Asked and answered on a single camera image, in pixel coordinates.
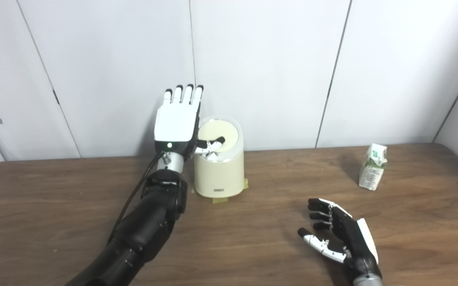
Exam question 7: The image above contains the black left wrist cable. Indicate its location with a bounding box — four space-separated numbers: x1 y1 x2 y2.
108 151 167 243

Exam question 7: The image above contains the white and black left hand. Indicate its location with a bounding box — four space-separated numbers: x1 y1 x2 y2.
154 84 226 161

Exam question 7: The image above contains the white and black right hand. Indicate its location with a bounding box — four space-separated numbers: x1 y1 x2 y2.
297 198 382 280

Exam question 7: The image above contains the white and green milk carton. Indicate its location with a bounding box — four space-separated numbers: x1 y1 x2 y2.
358 143 388 191

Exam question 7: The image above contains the cream-colored bin with lid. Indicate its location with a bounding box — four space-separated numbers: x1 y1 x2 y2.
193 115 245 198

